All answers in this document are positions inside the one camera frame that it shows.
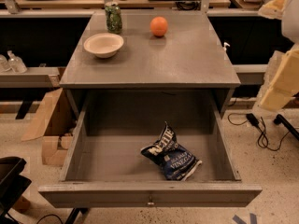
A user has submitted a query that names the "white bowl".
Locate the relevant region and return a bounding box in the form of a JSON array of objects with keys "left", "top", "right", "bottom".
[{"left": 83, "top": 33, "right": 124, "bottom": 59}]

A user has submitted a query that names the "black chair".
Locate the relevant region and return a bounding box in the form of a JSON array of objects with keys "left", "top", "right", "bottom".
[{"left": 0, "top": 157, "right": 31, "bottom": 224}]

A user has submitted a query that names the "green soda can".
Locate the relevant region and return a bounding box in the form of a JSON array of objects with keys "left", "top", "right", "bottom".
[{"left": 105, "top": 1, "right": 122, "bottom": 34}]

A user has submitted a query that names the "black power adapter cable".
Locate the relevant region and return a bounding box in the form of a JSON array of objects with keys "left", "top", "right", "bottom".
[{"left": 227, "top": 112, "right": 292, "bottom": 152}]

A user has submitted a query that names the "clear plastic bottle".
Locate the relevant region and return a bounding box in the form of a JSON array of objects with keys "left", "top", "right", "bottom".
[{"left": 7, "top": 50, "right": 27, "bottom": 74}]

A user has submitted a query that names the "blue chip bag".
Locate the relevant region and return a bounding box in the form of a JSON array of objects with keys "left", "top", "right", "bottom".
[{"left": 140, "top": 123, "right": 202, "bottom": 181}]

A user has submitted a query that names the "small white spray bottle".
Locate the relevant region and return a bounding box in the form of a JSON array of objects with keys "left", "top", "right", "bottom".
[{"left": 223, "top": 42, "right": 231, "bottom": 51}]

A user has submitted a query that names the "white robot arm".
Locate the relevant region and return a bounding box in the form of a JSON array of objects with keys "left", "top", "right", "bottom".
[{"left": 258, "top": 0, "right": 299, "bottom": 111}]

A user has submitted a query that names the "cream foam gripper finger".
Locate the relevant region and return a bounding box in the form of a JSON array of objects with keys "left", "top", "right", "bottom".
[
  {"left": 258, "top": 0, "right": 287, "bottom": 20},
  {"left": 259, "top": 47, "right": 299, "bottom": 111}
]

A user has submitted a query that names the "grey shelf rail left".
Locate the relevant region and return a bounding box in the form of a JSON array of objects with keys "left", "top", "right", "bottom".
[{"left": 0, "top": 67, "right": 61, "bottom": 88}]

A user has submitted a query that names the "brown cardboard box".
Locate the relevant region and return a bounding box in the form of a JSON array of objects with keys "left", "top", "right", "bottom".
[{"left": 21, "top": 88, "right": 76, "bottom": 166}]

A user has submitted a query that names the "metal drawer knob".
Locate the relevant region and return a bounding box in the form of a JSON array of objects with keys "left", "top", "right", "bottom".
[{"left": 147, "top": 196, "right": 155, "bottom": 207}]

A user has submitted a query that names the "grey shelf rail right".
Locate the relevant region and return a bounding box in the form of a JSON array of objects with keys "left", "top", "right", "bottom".
[{"left": 234, "top": 64, "right": 267, "bottom": 85}]

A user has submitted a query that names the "grey shelf rail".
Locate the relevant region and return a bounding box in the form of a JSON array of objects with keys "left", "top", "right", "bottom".
[
  {"left": 234, "top": 64, "right": 267, "bottom": 85},
  {"left": 0, "top": 67, "right": 61, "bottom": 88}
]

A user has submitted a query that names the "grey open drawer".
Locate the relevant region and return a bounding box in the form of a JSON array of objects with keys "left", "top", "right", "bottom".
[{"left": 37, "top": 89, "right": 263, "bottom": 209}]

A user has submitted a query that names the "grey cabinet counter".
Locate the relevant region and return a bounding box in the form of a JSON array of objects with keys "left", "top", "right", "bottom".
[{"left": 60, "top": 9, "right": 240, "bottom": 112}]

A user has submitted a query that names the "orange fruit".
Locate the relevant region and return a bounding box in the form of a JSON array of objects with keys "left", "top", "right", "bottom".
[{"left": 150, "top": 17, "right": 168, "bottom": 37}]

